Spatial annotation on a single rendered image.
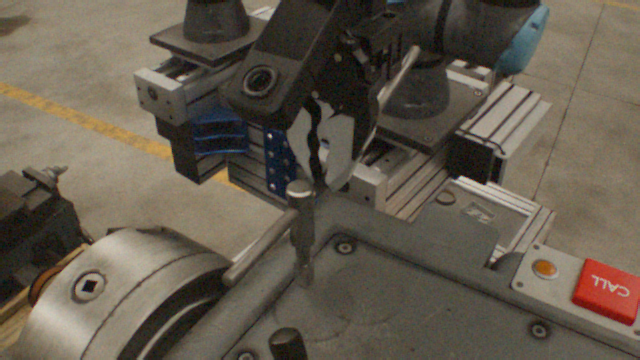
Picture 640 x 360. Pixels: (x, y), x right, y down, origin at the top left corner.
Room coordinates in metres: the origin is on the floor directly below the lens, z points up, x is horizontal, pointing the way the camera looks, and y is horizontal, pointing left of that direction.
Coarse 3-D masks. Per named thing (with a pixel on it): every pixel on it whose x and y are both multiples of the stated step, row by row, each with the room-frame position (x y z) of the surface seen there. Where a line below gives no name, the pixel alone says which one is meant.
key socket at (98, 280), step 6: (90, 276) 0.37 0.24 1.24; (96, 276) 0.37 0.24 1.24; (102, 276) 0.37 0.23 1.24; (78, 282) 0.36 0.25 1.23; (84, 282) 0.36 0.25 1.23; (90, 282) 0.37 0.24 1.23; (96, 282) 0.37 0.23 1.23; (102, 282) 0.36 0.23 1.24; (78, 288) 0.36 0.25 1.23; (84, 288) 0.36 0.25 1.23; (90, 288) 0.37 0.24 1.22; (96, 288) 0.36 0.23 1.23; (102, 288) 0.36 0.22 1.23; (78, 294) 0.35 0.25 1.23; (84, 294) 0.35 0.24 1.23; (90, 294) 0.35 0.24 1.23; (96, 294) 0.35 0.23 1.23
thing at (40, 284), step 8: (40, 272) 0.48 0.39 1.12; (48, 272) 0.48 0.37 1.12; (56, 272) 0.48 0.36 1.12; (40, 280) 0.47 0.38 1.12; (48, 280) 0.47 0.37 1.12; (32, 288) 0.46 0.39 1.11; (40, 288) 0.46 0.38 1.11; (32, 296) 0.45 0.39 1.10; (40, 296) 0.44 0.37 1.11; (32, 304) 0.45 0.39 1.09
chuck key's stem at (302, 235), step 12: (300, 180) 0.36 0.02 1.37; (288, 192) 0.35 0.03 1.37; (300, 192) 0.35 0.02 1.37; (312, 192) 0.35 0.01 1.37; (288, 204) 0.35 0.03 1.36; (300, 204) 0.34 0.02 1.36; (312, 204) 0.35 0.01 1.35; (300, 216) 0.34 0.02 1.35; (312, 216) 0.35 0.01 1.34; (300, 228) 0.34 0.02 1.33; (312, 228) 0.35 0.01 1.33; (300, 240) 0.34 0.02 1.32; (312, 240) 0.35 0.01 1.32; (300, 252) 0.35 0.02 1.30; (300, 264) 0.35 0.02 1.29; (312, 264) 0.35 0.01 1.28; (300, 276) 0.35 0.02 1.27; (312, 276) 0.35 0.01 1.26
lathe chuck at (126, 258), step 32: (96, 256) 0.40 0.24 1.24; (128, 256) 0.40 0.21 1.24; (160, 256) 0.41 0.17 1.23; (64, 288) 0.36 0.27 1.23; (128, 288) 0.36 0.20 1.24; (32, 320) 0.33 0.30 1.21; (64, 320) 0.32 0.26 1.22; (96, 320) 0.32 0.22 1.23; (32, 352) 0.30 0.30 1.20; (64, 352) 0.29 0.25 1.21
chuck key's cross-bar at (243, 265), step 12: (408, 60) 0.53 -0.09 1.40; (396, 84) 0.50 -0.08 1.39; (384, 96) 0.48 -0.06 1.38; (288, 216) 0.34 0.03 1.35; (276, 228) 0.32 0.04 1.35; (288, 228) 0.33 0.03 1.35; (264, 240) 0.31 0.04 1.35; (276, 240) 0.31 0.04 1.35; (252, 252) 0.30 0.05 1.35; (264, 252) 0.30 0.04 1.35; (240, 264) 0.28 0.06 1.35; (252, 264) 0.29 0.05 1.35; (228, 276) 0.27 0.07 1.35; (240, 276) 0.27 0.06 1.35
